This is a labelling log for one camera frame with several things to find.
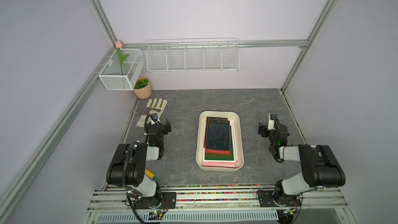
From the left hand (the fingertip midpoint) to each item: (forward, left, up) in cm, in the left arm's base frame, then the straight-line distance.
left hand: (159, 121), depth 93 cm
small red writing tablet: (-10, -35, -7) cm, 37 cm away
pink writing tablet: (-26, -34, -8) cm, 44 cm away
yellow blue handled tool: (-29, +3, -7) cm, 30 cm away
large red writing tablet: (-10, -35, -7) cm, 37 cm away
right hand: (-4, -66, -2) cm, 66 cm away
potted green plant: (+27, +15, +1) cm, 31 cm away
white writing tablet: (-22, -31, -7) cm, 38 cm away
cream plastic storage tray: (+4, -46, -5) cm, 46 cm away
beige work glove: (+19, +6, -9) cm, 22 cm away
